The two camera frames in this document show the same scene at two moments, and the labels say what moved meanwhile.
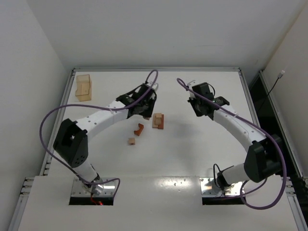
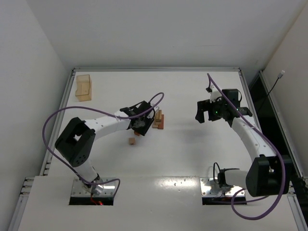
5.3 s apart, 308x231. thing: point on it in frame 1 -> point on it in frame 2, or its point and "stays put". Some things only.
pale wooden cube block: (132, 141) stays put
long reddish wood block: (161, 126) stays put
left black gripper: (147, 107) -> (145, 127)
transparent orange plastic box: (83, 87) stays put
